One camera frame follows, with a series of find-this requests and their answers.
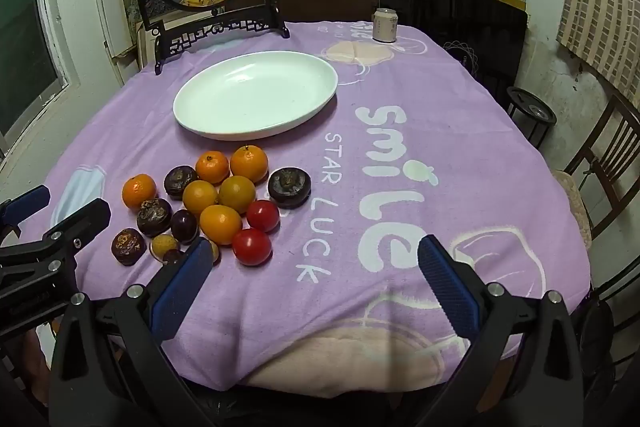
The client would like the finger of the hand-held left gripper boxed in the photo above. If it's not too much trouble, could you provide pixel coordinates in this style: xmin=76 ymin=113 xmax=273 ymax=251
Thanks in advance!
xmin=0 ymin=198 xmax=112 ymax=293
xmin=0 ymin=186 xmax=52 ymax=238

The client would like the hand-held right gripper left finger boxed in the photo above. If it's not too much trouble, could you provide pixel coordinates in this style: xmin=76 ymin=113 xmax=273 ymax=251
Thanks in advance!
xmin=47 ymin=237 xmax=216 ymax=427

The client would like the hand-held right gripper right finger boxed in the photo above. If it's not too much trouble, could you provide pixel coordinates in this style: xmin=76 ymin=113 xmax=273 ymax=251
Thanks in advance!
xmin=416 ymin=234 xmax=587 ymax=427

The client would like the red tomato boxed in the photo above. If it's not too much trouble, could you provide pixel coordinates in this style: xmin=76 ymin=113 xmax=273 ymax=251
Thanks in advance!
xmin=246 ymin=200 xmax=280 ymax=233
xmin=231 ymin=228 xmax=273 ymax=267

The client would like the yellow-orange citrus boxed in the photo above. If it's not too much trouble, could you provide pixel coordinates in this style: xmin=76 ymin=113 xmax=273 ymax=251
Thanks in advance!
xmin=218 ymin=176 xmax=257 ymax=214
xmin=182 ymin=180 xmax=219 ymax=216
xmin=199 ymin=205 xmax=243 ymax=245

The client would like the white plate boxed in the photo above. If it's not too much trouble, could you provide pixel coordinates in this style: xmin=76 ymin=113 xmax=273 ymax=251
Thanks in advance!
xmin=173 ymin=51 xmax=339 ymax=142

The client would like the small dark water chestnut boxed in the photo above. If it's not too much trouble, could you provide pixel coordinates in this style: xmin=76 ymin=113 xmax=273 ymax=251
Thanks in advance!
xmin=164 ymin=165 xmax=199 ymax=200
xmin=110 ymin=228 xmax=147 ymax=266
xmin=137 ymin=199 xmax=173 ymax=238

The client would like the orange tangerine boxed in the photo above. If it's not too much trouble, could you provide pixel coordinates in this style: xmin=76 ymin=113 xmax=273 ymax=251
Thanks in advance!
xmin=122 ymin=174 xmax=157 ymax=210
xmin=195 ymin=151 xmax=230 ymax=185
xmin=229 ymin=145 xmax=269 ymax=182

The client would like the purple printed blanket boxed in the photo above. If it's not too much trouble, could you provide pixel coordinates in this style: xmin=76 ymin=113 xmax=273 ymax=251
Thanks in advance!
xmin=37 ymin=21 xmax=593 ymax=400

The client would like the beige chair cushion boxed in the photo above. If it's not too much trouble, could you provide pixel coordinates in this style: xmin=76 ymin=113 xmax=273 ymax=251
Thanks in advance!
xmin=552 ymin=171 xmax=593 ymax=250

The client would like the window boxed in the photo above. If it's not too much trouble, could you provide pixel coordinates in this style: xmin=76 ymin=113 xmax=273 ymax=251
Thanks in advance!
xmin=0 ymin=0 xmax=71 ymax=142

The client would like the round black stool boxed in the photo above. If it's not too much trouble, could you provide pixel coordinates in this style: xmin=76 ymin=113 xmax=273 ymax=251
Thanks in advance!
xmin=506 ymin=86 xmax=557 ymax=148

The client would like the wooden chair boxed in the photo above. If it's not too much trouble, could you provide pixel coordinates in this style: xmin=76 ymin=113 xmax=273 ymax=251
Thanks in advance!
xmin=562 ymin=94 xmax=640 ymax=253

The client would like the white door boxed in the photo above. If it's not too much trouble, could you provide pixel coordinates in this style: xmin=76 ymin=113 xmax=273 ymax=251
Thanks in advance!
xmin=92 ymin=0 xmax=138 ymax=58

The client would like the pale drink can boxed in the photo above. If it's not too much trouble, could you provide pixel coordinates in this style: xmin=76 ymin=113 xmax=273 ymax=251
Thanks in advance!
xmin=372 ymin=8 xmax=398 ymax=44

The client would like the black board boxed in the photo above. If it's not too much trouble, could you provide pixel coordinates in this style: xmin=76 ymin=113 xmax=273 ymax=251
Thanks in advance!
xmin=378 ymin=0 xmax=528 ymax=102

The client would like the brick pattern wall covering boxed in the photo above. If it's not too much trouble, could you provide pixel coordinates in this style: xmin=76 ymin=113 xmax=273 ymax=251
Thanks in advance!
xmin=556 ymin=0 xmax=640 ymax=92

